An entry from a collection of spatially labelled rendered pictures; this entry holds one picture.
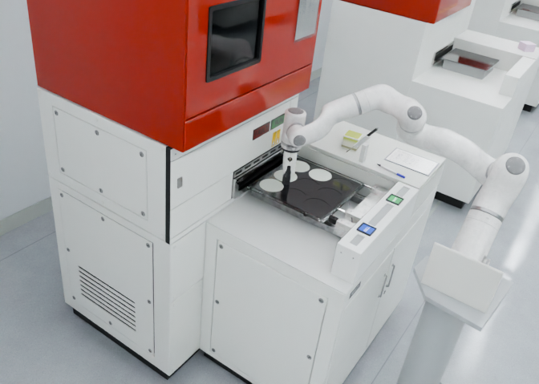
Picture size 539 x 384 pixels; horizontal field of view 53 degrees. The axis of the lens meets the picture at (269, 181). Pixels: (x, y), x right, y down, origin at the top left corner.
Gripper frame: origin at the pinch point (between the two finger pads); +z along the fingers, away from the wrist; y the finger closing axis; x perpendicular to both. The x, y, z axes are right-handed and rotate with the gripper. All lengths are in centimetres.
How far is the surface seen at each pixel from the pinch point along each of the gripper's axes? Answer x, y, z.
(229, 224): 21.2, -21.8, 10.0
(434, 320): -58, -48, 25
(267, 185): 7.6, -2.9, 2.0
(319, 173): -15.0, 11.1, 2.0
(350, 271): -23, -49, 5
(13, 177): 150, 68, 59
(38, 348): 105, -22, 92
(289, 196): -1.4, -9.6, 2.1
